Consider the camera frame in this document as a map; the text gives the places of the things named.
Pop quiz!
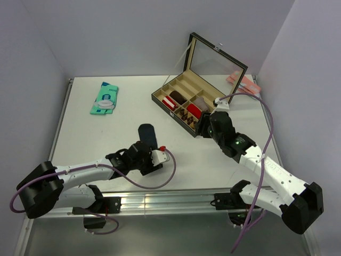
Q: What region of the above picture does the navy patterned sock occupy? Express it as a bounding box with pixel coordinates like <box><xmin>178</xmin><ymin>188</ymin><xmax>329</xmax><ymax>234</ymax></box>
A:
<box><xmin>138</xmin><ymin>124</ymin><xmax>158</xmax><ymax>150</ymax></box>

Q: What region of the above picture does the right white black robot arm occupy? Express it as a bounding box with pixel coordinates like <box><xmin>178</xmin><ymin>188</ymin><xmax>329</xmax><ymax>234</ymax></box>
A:
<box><xmin>196</xmin><ymin>111</ymin><xmax>323</xmax><ymax>234</ymax></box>

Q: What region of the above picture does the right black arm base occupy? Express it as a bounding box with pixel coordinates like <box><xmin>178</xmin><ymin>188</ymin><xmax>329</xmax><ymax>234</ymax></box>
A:
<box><xmin>210</xmin><ymin>193</ymin><xmax>250</xmax><ymax>227</ymax></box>

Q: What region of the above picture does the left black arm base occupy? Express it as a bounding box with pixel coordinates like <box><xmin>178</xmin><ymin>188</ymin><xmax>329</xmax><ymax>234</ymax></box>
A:
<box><xmin>72</xmin><ymin>197</ymin><xmax>121</xmax><ymax>235</ymax></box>

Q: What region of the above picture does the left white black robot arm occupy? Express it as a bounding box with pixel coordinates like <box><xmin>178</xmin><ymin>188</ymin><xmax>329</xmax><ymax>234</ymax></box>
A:
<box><xmin>17</xmin><ymin>141</ymin><xmax>169</xmax><ymax>219</ymax></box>

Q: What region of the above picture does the brown argyle rolled sock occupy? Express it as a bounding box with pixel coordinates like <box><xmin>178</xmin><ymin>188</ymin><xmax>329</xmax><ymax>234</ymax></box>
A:
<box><xmin>177</xmin><ymin>108</ymin><xmax>197</xmax><ymax>130</ymax></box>

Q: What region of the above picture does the grey rolled sock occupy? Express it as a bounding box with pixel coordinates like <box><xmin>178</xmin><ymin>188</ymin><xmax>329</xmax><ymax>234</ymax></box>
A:
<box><xmin>193</xmin><ymin>97</ymin><xmax>212</xmax><ymax>113</ymax></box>

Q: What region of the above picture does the pink sock pair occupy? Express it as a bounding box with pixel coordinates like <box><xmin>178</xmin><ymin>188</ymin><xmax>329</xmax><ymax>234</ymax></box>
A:
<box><xmin>226</xmin><ymin>71</ymin><xmax>261</xmax><ymax>97</ymax></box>

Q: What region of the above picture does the black compartment storage box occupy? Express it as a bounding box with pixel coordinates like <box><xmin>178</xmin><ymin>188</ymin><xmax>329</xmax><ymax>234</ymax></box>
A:
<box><xmin>151</xmin><ymin>33</ymin><xmax>248</xmax><ymax>137</ymax></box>

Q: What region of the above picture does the red white striped rolled sock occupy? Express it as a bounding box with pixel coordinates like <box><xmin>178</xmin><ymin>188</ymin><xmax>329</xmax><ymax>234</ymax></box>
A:
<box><xmin>162</xmin><ymin>96</ymin><xmax>178</xmax><ymax>111</ymax></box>

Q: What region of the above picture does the mint green sock pair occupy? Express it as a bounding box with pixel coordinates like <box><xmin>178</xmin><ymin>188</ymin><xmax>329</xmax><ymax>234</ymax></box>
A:
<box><xmin>90</xmin><ymin>82</ymin><xmax>119</xmax><ymax>115</ymax></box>

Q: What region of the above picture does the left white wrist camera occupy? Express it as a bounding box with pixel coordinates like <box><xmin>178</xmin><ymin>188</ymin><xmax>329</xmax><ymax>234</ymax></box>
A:
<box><xmin>151</xmin><ymin>149</ymin><xmax>170</xmax><ymax>166</ymax></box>

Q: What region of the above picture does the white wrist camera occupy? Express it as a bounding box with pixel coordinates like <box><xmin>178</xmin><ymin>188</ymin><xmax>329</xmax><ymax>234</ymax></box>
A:
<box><xmin>151</xmin><ymin>149</ymin><xmax>170</xmax><ymax>166</ymax></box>
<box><xmin>212</xmin><ymin>98</ymin><xmax>230</xmax><ymax>113</ymax></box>

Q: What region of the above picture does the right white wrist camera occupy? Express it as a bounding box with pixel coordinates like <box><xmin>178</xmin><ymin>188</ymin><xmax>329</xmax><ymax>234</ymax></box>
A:
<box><xmin>212</xmin><ymin>98</ymin><xmax>230</xmax><ymax>113</ymax></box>

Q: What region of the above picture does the aluminium frame rail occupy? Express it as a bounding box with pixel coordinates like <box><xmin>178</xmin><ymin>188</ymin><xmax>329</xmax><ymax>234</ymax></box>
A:
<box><xmin>24</xmin><ymin>188</ymin><xmax>306</xmax><ymax>219</ymax></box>

